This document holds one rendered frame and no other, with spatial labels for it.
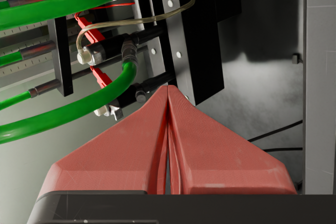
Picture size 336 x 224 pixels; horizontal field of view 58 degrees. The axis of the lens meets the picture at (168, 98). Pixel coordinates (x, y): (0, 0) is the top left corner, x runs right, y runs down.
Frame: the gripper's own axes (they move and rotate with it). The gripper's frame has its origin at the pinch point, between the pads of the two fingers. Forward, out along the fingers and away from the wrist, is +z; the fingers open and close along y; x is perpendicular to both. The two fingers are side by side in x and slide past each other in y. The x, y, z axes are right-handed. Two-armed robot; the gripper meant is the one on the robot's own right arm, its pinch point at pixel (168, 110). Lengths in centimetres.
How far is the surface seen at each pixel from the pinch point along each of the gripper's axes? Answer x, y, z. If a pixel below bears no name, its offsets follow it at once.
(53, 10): 0.1, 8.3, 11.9
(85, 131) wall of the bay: 43, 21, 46
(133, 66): 8.2, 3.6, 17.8
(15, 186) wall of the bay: 47, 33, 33
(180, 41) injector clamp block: 12.9, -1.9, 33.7
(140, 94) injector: 18.2, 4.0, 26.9
